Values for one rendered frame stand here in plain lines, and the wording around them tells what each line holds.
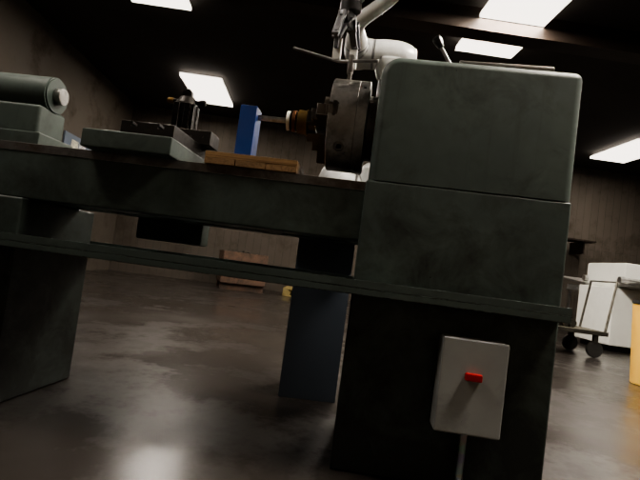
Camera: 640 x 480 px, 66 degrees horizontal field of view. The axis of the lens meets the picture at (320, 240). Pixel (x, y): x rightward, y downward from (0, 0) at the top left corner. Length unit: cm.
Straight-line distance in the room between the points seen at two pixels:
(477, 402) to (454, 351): 15
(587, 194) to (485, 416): 943
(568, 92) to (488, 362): 82
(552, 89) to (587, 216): 910
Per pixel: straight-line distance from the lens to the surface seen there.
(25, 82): 214
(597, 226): 1080
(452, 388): 146
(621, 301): 714
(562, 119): 165
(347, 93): 165
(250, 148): 175
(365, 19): 212
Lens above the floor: 59
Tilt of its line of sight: 3 degrees up
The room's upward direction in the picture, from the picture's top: 8 degrees clockwise
